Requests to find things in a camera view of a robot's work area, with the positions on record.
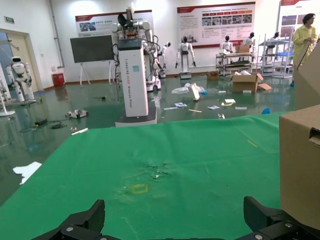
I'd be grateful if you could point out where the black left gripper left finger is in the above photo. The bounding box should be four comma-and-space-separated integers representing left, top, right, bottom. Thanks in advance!
31, 199, 106, 240

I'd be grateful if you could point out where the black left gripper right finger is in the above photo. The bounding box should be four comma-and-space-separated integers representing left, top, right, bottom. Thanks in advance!
234, 195, 320, 240

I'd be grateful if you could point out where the brown cardboard box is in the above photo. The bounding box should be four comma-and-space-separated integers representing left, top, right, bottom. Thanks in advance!
278, 41, 320, 231

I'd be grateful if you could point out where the white crumpled paper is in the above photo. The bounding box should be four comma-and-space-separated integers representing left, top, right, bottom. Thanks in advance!
12, 160, 43, 186

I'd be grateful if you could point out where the yellow square tape mark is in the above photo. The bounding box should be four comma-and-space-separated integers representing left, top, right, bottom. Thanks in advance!
130, 183, 149, 195

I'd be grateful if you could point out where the green table cloth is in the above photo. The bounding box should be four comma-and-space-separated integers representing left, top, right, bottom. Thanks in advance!
0, 111, 320, 240

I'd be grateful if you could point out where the white robot part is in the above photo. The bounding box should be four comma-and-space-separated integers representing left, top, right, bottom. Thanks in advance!
64, 108, 90, 119

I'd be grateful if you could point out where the white round base stand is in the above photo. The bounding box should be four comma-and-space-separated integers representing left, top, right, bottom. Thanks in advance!
0, 62, 17, 118

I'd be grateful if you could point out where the open cardboard carton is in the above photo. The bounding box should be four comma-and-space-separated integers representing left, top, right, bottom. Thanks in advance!
230, 72, 273, 94

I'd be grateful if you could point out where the red bin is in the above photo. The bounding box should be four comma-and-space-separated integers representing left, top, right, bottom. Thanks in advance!
51, 71, 67, 88

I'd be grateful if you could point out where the upright cardboard piece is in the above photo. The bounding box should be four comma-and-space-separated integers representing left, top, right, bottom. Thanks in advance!
189, 83, 201, 102

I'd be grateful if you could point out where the tall white wheeled robot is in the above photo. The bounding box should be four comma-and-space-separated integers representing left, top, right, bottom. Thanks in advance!
110, 1, 161, 128

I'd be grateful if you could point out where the small printed carton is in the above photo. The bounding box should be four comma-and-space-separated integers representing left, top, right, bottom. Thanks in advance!
206, 70, 221, 81

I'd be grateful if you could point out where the clear plastic bag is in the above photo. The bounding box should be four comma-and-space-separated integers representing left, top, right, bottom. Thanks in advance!
170, 82, 209, 96

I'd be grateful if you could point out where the metal work table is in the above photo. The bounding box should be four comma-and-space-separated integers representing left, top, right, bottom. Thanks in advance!
214, 51, 256, 78

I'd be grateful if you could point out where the metal shelf rack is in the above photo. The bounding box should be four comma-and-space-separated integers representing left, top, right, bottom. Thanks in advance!
258, 33, 295, 79

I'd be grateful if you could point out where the small brown carton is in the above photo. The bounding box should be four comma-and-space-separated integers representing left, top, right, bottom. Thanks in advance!
234, 44, 251, 54

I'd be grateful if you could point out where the black display board on stand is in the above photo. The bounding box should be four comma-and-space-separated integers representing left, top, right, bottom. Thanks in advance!
69, 34, 116, 86

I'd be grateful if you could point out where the beige door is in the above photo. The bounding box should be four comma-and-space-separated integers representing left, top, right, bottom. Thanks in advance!
0, 28, 40, 101

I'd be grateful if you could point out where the person in yellow coat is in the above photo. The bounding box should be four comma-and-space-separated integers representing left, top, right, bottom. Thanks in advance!
291, 12, 319, 66

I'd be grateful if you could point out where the grey wall pipe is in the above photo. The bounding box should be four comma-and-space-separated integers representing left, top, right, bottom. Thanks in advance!
48, 0, 66, 69

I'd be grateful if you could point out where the red header wall poster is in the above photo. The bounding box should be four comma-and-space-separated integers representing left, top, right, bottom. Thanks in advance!
74, 9, 154, 39
278, 0, 320, 39
176, 1, 257, 49

